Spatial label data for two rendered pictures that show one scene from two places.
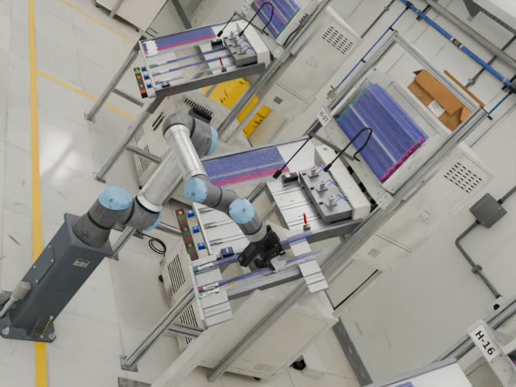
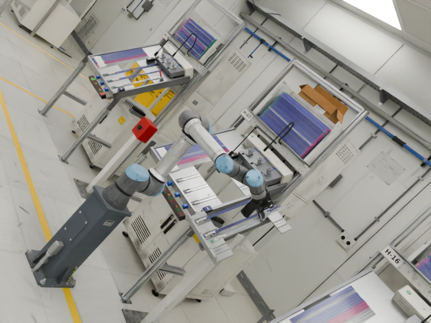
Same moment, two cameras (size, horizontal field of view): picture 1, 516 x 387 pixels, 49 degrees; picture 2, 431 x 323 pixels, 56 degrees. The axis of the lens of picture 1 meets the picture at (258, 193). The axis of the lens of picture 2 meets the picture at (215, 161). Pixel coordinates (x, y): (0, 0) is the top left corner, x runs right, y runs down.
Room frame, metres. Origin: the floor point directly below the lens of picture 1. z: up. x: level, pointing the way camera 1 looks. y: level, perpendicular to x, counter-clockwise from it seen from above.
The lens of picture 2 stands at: (-0.12, 0.56, 1.41)
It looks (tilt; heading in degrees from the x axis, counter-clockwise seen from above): 9 degrees down; 349
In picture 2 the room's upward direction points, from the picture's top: 43 degrees clockwise
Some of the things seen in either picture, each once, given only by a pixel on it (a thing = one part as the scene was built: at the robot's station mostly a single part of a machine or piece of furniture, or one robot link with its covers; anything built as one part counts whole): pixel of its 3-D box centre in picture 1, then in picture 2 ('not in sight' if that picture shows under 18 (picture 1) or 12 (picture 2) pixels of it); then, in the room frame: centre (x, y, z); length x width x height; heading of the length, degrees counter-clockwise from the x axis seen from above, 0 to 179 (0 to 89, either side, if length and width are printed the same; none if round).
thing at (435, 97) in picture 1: (450, 102); (328, 106); (2.99, -0.41, 1.82); 0.68 x 0.30 x 0.20; 40
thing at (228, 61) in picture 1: (196, 103); (132, 103); (3.83, 0.75, 0.66); 1.01 x 0.73 x 1.31; 130
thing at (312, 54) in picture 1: (242, 84); (165, 90); (3.97, 0.60, 0.95); 1.35 x 0.82 x 1.90; 130
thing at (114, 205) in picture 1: (112, 205); (134, 178); (1.96, 0.40, 0.72); 0.13 x 0.12 x 0.14; 135
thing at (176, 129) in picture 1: (185, 153); (203, 139); (1.84, 0.28, 1.14); 0.49 x 0.11 x 0.12; 45
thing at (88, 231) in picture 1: (95, 225); (118, 193); (1.95, 0.40, 0.60); 0.15 x 0.15 x 0.10
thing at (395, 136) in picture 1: (383, 133); (295, 125); (2.72, -0.25, 1.52); 0.51 x 0.13 x 0.27; 40
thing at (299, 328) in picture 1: (241, 293); (187, 240); (2.84, -0.31, 0.31); 0.70 x 0.65 x 0.62; 40
